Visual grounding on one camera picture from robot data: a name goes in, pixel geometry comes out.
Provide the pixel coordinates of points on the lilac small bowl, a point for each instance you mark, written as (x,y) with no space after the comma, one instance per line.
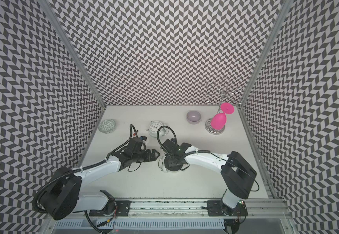
(193,117)

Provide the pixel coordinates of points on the pink plastic wine glass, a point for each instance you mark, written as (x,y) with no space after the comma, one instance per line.
(220,119)

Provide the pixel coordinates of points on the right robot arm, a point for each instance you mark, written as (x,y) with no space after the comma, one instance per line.
(238,175)

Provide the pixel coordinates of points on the white alarm clock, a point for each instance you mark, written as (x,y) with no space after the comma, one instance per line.
(155,128)
(172,164)

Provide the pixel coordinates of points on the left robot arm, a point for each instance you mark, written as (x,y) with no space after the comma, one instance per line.
(63,194)

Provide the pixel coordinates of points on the green patterned glass dish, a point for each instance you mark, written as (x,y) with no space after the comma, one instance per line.
(107,126)

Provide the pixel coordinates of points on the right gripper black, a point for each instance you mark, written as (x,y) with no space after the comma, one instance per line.
(171,163)

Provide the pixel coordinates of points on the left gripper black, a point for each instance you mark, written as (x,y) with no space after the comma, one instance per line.
(154,158)

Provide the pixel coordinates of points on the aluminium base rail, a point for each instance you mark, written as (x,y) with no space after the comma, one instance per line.
(188,208)

